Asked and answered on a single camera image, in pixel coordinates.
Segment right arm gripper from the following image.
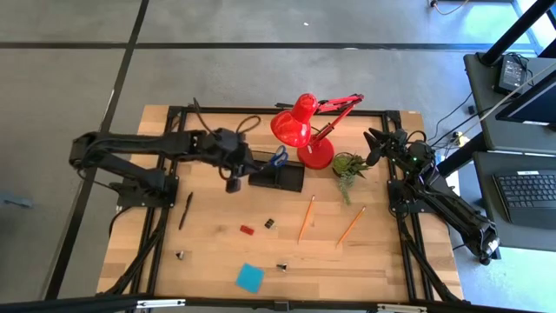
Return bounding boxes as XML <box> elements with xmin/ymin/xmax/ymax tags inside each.
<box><xmin>363</xmin><ymin>127</ymin><xmax>412</xmax><ymax>167</ymax></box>

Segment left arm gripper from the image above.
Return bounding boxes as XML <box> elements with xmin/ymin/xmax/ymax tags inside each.
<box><xmin>202</xmin><ymin>127</ymin><xmax>274</xmax><ymax>176</ymax></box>

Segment blue-handled scissors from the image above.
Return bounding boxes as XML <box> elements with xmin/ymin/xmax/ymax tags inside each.
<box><xmin>268</xmin><ymin>145</ymin><xmax>289</xmax><ymax>169</ymax></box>

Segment orange pencil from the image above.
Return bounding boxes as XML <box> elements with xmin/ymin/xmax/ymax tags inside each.
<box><xmin>334</xmin><ymin>206</ymin><xmax>367</xmax><ymax>249</ymax></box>
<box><xmin>296</xmin><ymin>195</ymin><xmax>316</xmax><ymax>245</ymax></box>

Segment black pen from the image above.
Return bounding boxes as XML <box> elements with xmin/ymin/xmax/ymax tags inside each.
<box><xmin>178</xmin><ymin>191</ymin><xmax>195</xmax><ymax>231</ymax></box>

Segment blue sticky note pad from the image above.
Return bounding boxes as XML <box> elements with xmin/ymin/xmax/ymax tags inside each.
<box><xmin>235</xmin><ymin>263</ymin><xmax>266</xmax><ymax>294</ymax></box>

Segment black mesh desk organizer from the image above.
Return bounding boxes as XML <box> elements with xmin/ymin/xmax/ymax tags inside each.
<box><xmin>248</xmin><ymin>150</ymin><xmax>306</xmax><ymax>193</ymax></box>

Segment green succulent in pot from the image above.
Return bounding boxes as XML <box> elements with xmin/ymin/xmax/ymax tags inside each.
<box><xmin>332</xmin><ymin>151</ymin><xmax>373</xmax><ymax>206</ymax></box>

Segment red desk lamp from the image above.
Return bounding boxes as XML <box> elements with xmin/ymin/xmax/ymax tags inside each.
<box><xmin>269</xmin><ymin>92</ymin><xmax>365</xmax><ymax>170</ymax></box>

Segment white paper sheet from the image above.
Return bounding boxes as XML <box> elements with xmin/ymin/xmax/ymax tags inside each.
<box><xmin>443</xmin><ymin>170</ymin><xmax>461</xmax><ymax>197</ymax></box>

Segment black diagonal desk strut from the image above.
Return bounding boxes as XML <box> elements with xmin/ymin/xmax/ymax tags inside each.
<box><xmin>435</xmin><ymin>132</ymin><xmax>487</xmax><ymax>177</ymax></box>

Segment grey desk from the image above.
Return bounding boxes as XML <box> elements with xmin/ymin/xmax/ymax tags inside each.
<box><xmin>473</xmin><ymin>150</ymin><xmax>556</xmax><ymax>253</ymax></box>
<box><xmin>463</xmin><ymin>51</ymin><xmax>556</xmax><ymax>154</ymax></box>

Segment black beam with silver brackets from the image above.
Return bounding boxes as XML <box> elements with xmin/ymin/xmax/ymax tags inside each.
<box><xmin>0</xmin><ymin>293</ymin><xmax>556</xmax><ymax>313</ymax></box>

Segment black power adapter box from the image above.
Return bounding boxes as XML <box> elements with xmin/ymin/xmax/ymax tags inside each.
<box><xmin>494</xmin><ymin>54</ymin><xmax>529</xmax><ymax>95</ymax></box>

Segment black computer keyboard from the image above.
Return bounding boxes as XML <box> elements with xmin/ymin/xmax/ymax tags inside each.
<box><xmin>493</xmin><ymin>170</ymin><xmax>556</xmax><ymax>230</ymax></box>

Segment black computer monitor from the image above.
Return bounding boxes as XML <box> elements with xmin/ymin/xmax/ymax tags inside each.
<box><xmin>494</xmin><ymin>67</ymin><xmax>556</xmax><ymax>127</ymax></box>

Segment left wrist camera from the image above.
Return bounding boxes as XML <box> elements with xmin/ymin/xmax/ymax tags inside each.
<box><xmin>224</xmin><ymin>175</ymin><xmax>243</xmax><ymax>195</ymax></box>

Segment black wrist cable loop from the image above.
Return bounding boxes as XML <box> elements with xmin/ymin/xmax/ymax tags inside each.
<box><xmin>235</xmin><ymin>114</ymin><xmax>262</xmax><ymax>135</ymax></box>

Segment black aluminium table frame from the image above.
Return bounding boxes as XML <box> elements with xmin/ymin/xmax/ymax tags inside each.
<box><xmin>97</xmin><ymin>105</ymin><xmax>464</xmax><ymax>303</ymax></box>

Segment black floor cable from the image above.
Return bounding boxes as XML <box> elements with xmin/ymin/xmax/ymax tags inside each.
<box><xmin>427</xmin><ymin>91</ymin><xmax>479</xmax><ymax>147</ymax></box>

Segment white cable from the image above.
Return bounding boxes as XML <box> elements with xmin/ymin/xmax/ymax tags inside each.
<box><xmin>476</xmin><ymin>63</ymin><xmax>556</xmax><ymax>124</ymax></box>

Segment orange cable with plug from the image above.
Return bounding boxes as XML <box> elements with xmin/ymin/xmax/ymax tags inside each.
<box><xmin>429</xmin><ymin>0</ymin><xmax>470</xmax><ymax>17</ymax></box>

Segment black diagonal post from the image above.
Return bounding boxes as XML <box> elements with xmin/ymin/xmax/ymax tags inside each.
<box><xmin>480</xmin><ymin>0</ymin><xmax>556</xmax><ymax>67</ymax></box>

